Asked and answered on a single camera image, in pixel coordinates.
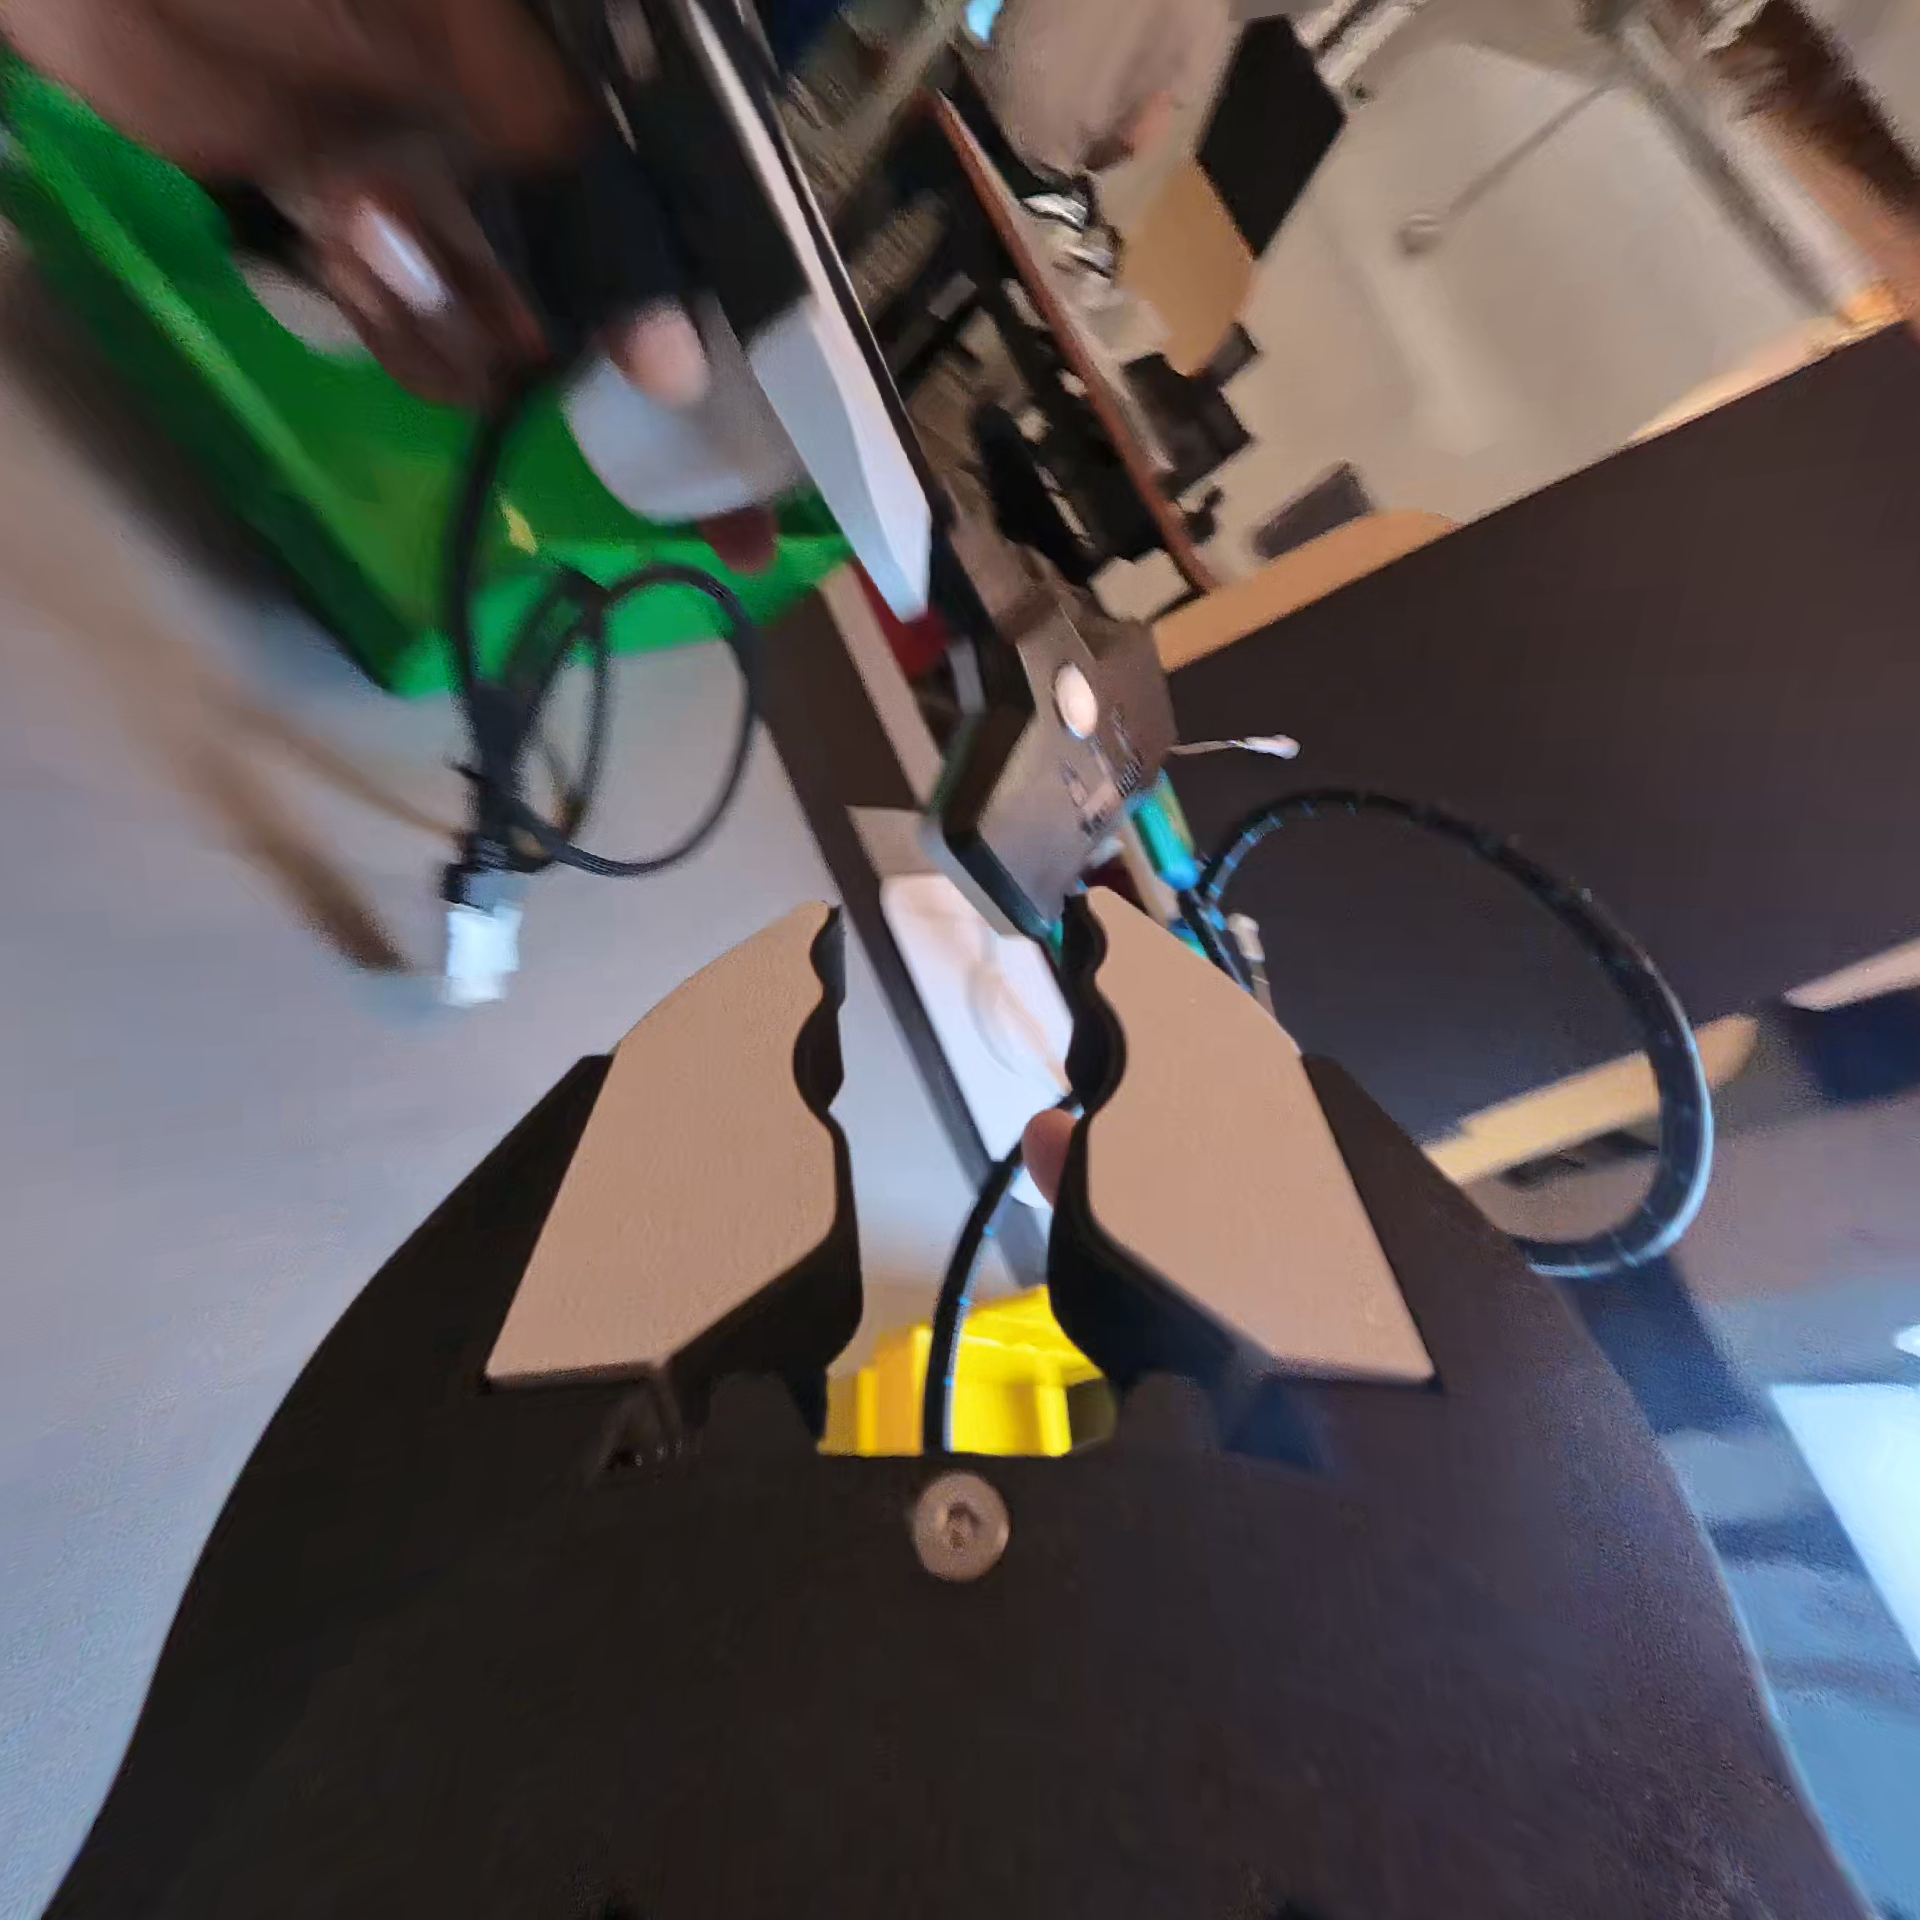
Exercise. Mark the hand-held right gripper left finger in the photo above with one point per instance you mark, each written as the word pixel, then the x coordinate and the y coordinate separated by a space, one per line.
pixel 674 1200

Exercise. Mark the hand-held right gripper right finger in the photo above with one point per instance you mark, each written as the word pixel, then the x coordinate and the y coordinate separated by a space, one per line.
pixel 1247 1200

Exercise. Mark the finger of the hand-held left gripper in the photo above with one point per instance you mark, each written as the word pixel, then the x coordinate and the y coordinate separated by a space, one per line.
pixel 855 450

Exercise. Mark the yellow plastic bin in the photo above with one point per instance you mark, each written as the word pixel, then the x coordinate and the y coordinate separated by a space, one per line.
pixel 884 1394

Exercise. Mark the black hdmi adapter box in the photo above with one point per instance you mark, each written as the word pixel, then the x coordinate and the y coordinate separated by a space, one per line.
pixel 1036 797

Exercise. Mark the person's left hand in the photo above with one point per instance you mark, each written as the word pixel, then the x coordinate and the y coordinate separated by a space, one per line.
pixel 271 77

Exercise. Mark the cluttered wooden desk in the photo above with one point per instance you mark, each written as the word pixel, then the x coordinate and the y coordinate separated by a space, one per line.
pixel 1051 361

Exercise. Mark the tan cardboard sheet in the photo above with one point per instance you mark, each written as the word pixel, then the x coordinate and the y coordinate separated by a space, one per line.
pixel 1187 270

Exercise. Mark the green plastic bin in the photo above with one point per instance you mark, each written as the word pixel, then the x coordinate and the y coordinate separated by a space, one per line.
pixel 331 511

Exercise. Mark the black panel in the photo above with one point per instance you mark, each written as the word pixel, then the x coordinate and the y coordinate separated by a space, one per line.
pixel 1275 136

